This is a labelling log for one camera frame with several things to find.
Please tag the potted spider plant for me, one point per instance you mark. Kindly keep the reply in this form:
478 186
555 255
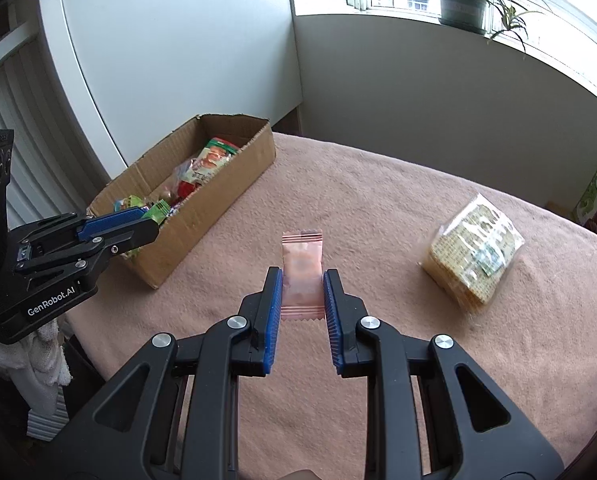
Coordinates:
461 7

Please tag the green jelly cup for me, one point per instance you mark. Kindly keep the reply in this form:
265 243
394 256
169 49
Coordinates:
128 203

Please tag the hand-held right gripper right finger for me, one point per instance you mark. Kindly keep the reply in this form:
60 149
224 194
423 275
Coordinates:
331 315

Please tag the white slatted panel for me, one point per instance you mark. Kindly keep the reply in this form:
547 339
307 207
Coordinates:
23 105

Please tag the green candy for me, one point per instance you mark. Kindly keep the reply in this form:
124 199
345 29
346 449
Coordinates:
159 212

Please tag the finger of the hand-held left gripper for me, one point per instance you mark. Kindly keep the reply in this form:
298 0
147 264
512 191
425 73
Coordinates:
128 240
111 222

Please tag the white cabinet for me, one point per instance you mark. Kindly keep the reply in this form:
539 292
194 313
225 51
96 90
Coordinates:
178 45

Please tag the pink tablecloth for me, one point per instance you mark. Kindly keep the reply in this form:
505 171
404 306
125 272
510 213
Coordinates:
403 360

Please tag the brown cardboard box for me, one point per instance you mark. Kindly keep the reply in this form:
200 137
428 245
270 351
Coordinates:
213 200

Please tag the white window frame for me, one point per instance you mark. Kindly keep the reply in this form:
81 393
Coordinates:
553 20

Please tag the green snack pouch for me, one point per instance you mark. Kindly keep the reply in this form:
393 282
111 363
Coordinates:
216 155

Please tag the pink snack packet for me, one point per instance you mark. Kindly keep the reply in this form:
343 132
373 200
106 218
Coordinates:
302 270

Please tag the clear pack of wafer biscuits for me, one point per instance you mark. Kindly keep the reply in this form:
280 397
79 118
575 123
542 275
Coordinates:
473 255

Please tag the green printed carton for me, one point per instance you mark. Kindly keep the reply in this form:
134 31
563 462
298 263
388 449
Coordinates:
595 195

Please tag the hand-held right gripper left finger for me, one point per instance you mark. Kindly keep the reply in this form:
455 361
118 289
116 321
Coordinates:
273 310

